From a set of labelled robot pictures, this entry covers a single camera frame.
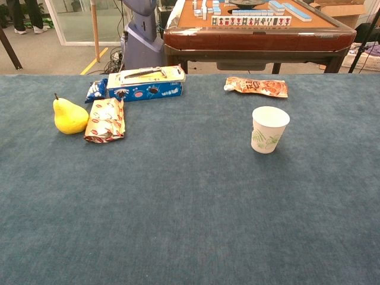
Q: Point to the white paper cup green print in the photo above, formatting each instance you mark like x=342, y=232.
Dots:
x=268, y=136

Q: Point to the blue felt table cloth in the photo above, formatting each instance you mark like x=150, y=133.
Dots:
x=178, y=193

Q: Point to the blue cookie box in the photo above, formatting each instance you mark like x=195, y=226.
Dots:
x=145, y=92

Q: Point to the utility knife blister pack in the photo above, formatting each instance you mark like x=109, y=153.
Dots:
x=148, y=75

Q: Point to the red and white snack bag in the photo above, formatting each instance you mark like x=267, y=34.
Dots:
x=105, y=121

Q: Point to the orange spouted drink pouch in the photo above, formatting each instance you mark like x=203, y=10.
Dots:
x=261, y=87

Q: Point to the small blue cookie packet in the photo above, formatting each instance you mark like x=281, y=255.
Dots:
x=96, y=90

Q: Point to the brown mahjong table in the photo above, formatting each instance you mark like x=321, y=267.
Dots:
x=255, y=41

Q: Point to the yellow pear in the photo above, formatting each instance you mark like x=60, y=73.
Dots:
x=69, y=118

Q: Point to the cluster of upright mahjong tiles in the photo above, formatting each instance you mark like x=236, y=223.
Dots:
x=205, y=9

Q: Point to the row of face-up mahjong tiles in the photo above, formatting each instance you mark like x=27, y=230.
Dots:
x=250, y=20

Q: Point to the short row blue-backed mahjong tiles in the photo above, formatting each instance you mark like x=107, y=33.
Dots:
x=252, y=12

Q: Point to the wooden pole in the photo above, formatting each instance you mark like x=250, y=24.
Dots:
x=95, y=32

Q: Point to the stacked blue-backed mahjong tiles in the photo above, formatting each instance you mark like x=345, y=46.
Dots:
x=276, y=7

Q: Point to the long row blue-backed mahjong tiles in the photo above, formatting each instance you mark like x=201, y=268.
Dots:
x=297, y=12

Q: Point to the white plastic basket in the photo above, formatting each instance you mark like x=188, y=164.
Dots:
x=363, y=62

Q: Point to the black tripod leg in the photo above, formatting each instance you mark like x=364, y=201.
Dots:
x=360, y=49

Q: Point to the cardboard box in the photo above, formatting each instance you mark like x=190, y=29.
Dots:
x=341, y=10

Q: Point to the black slanted table leg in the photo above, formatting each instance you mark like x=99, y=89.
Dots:
x=10, y=49

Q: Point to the black bag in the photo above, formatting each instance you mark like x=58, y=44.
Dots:
x=363, y=31

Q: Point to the person in black trousers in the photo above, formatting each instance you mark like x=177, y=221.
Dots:
x=17, y=15

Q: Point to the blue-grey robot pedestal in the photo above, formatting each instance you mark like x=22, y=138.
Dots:
x=142, y=38

